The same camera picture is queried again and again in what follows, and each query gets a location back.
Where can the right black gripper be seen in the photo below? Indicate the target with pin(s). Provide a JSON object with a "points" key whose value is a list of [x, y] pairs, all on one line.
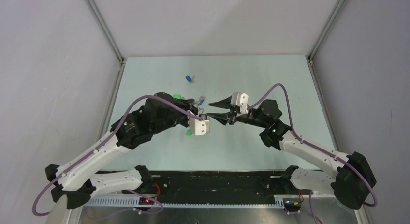
{"points": [[230, 118]]}

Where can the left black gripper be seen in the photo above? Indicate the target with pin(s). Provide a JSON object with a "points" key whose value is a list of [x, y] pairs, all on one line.
{"points": [[187, 104]]}

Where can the blue tagged brass key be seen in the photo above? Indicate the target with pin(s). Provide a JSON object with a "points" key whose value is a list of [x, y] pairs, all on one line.
{"points": [[200, 100]]}

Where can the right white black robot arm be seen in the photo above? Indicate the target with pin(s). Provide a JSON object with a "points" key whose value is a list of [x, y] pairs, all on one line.
{"points": [[348, 177]]}

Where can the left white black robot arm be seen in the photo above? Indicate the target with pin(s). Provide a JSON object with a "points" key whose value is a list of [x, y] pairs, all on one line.
{"points": [[80, 179]]}

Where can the blue capped key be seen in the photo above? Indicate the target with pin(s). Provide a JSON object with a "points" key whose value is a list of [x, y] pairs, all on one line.
{"points": [[190, 79]]}

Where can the left electronics board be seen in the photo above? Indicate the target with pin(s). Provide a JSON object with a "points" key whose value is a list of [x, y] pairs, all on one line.
{"points": [[146, 201]]}

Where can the electronics board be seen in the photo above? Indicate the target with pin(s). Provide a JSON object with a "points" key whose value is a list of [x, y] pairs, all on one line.
{"points": [[146, 201], [292, 206]]}

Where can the right electronics board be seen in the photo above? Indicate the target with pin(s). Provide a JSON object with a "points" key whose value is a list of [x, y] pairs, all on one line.
{"points": [[292, 206]]}

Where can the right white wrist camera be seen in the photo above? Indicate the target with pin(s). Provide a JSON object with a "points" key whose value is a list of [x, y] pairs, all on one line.
{"points": [[239, 102]]}

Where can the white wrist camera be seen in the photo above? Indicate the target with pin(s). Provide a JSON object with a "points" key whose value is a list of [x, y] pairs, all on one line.
{"points": [[199, 127], [239, 102]]}

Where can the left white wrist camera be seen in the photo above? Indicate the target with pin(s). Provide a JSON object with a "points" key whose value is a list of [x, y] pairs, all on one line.
{"points": [[199, 127]]}

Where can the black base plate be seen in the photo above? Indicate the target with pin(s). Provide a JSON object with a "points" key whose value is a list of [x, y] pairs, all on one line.
{"points": [[220, 187]]}

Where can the grey slotted cable duct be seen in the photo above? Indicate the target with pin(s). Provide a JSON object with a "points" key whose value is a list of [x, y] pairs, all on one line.
{"points": [[137, 202]]}

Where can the left aluminium frame post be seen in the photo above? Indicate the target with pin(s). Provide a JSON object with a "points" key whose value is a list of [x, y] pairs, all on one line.
{"points": [[96, 13]]}

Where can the aluminium frame post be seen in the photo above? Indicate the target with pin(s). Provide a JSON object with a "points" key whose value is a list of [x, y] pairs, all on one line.
{"points": [[96, 13], [331, 20]]}

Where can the right aluminium frame post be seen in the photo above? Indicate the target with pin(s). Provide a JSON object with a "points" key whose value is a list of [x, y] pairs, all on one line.
{"points": [[331, 20]]}

